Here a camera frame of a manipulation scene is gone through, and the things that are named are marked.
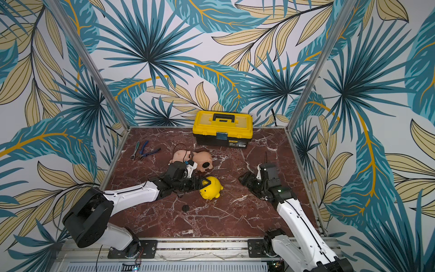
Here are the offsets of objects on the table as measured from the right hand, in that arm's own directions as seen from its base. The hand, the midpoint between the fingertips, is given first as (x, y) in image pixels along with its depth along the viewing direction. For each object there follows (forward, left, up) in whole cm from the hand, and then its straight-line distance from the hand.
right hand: (243, 181), depth 80 cm
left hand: (0, +18, -4) cm, 18 cm away
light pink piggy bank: (+19, +31, -4) cm, 37 cm away
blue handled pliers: (+26, +58, -11) cm, 65 cm away
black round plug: (+14, +18, -7) cm, 24 cm away
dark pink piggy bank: (+16, +19, -5) cm, 25 cm away
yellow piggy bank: (-2, +14, -5) cm, 15 cm away
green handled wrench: (+31, +62, -11) cm, 71 cm away
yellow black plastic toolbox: (+31, +8, +3) cm, 32 cm away
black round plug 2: (-7, +28, -14) cm, 32 cm away
